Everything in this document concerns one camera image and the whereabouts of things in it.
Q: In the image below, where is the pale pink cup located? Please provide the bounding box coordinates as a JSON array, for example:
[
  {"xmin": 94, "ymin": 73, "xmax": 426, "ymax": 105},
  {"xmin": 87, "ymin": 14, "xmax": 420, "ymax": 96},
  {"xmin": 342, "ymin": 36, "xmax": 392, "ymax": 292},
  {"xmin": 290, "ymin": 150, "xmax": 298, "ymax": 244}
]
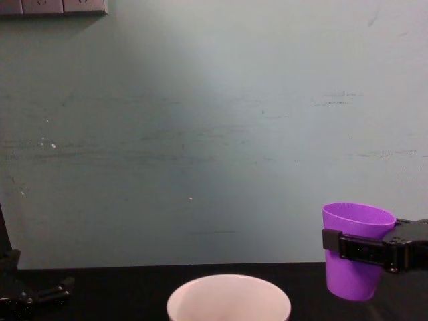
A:
[{"xmin": 166, "ymin": 274, "xmax": 292, "ymax": 321}]

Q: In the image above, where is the purple plastic cup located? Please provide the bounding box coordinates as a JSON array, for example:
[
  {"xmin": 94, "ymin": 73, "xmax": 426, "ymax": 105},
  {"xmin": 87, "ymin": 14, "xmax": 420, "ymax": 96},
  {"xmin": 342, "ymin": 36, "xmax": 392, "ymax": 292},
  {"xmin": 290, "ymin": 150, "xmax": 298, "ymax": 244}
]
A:
[{"xmin": 321, "ymin": 201, "xmax": 397, "ymax": 302}]

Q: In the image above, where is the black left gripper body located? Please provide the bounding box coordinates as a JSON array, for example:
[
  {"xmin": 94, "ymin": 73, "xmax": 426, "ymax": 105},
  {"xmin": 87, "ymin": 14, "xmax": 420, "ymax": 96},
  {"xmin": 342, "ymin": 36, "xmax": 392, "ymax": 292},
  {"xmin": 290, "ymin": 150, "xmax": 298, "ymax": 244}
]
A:
[{"xmin": 0, "ymin": 271, "xmax": 38, "ymax": 321}]

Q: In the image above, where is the black table cloth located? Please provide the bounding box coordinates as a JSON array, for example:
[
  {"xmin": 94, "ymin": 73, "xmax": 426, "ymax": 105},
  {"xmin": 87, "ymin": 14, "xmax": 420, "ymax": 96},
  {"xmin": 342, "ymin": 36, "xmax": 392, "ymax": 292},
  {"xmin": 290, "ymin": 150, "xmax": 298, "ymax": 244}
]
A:
[{"xmin": 0, "ymin": 261, "xmax": 428, "ymax": 321}]

